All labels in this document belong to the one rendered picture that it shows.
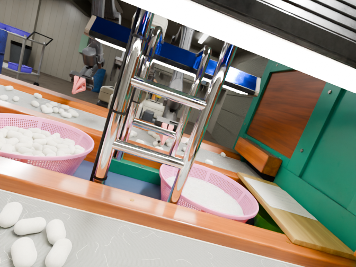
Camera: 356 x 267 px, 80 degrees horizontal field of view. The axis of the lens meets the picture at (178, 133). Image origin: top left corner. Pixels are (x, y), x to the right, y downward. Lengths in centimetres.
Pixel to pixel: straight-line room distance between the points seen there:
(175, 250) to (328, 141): 55
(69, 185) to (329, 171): 64
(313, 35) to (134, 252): 33
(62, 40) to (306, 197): 874
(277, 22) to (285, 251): 39
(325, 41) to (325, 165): 53
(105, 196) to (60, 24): 880
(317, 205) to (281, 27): 56
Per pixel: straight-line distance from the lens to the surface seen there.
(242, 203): 64
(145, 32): 38
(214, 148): 109
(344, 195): 67
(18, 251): 30
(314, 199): 72
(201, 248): 40
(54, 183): 40
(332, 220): 67
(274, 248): 47
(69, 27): 896
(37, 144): 60
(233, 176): 74
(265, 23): 21
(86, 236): 35
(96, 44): 116
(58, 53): 899
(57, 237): 32
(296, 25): 22
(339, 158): 71
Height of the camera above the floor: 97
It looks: 11 degrees down
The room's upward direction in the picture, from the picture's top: 19 degrees clockwise
